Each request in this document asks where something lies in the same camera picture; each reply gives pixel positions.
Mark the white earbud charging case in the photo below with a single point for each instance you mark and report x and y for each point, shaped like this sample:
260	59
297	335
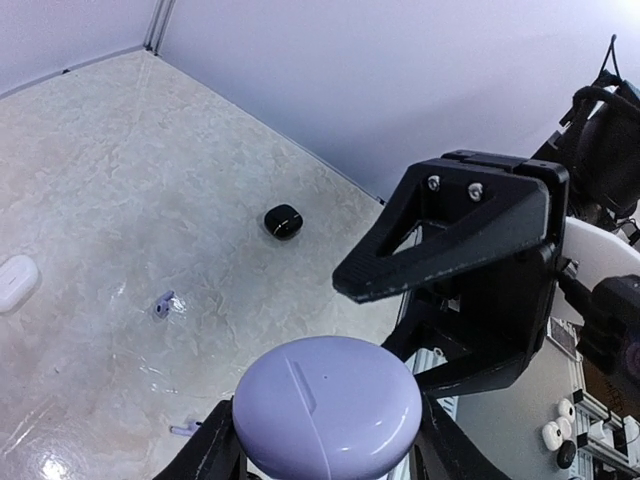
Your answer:
19	275

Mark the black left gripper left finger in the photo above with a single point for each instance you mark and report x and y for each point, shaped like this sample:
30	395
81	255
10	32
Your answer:
212	453

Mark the purple earbud charging case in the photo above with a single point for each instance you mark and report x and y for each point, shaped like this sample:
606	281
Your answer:
327	407

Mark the aluminium corner post right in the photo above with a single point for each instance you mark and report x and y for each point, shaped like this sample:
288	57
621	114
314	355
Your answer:
158	25

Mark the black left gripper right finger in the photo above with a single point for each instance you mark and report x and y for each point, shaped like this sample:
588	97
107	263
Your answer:
442	451

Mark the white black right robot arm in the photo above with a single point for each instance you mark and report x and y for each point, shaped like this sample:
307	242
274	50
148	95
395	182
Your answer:
598	144

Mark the black earbud charging case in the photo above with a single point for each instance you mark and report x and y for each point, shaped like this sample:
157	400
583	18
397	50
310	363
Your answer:
283	222

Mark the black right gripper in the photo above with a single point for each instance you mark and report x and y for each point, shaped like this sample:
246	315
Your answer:
477	331

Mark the purple earbud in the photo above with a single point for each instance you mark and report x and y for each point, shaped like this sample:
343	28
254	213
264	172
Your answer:
162	306
187	430

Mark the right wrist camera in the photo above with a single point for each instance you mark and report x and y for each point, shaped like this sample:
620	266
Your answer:
609	338

